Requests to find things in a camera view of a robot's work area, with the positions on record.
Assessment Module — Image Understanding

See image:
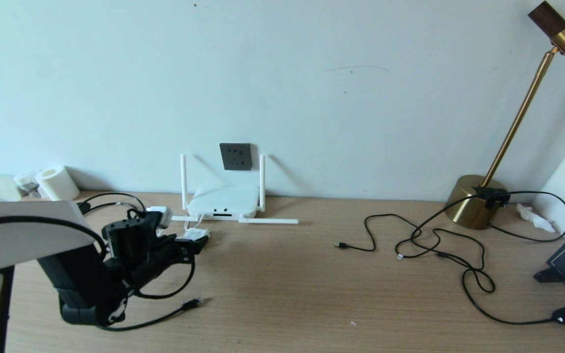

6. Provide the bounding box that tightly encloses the black cable with silver connector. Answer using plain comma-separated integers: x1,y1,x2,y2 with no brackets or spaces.
396,227,485,272

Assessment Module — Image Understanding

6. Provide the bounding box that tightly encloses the grey wall power socket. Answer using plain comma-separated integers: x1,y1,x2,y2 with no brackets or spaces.
220,143,253,171

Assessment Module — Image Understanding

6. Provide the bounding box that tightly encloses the black inline cord switch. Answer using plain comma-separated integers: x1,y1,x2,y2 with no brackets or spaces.
475,186,512,209

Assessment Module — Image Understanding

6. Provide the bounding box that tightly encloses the crumpled white tissue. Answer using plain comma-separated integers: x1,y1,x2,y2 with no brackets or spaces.
517,203,557,232

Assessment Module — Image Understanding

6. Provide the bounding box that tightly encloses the white wifi router with antennas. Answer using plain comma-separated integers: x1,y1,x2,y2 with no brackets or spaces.
180,154,299,225

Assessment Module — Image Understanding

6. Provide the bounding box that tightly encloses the white toilet paper roll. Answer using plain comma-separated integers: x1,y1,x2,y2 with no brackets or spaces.
35,165,80,204

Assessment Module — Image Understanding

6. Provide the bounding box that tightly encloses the short black lamp cord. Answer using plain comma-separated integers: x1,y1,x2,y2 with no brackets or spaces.
488,190,565,242

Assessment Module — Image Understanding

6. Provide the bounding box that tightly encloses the black plastic clip stand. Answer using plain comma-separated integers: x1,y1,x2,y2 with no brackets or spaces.
534,267,565,282

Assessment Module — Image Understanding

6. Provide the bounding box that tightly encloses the black ethernet cable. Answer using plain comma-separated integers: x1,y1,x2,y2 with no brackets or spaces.
79,192,206,332

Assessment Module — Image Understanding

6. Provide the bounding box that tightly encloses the brass desk lamp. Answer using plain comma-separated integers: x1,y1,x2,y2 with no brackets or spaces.
445,0,565,230

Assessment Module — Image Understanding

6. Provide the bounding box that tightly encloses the white power adapter block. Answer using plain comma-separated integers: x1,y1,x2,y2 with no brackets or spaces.
177,228,209,242

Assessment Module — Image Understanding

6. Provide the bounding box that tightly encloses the black USB cable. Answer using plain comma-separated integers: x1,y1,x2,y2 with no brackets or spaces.
335,213,497,294

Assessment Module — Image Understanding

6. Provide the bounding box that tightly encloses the small clear plastic jar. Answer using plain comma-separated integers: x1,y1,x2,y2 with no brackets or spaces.
14,172,42,199

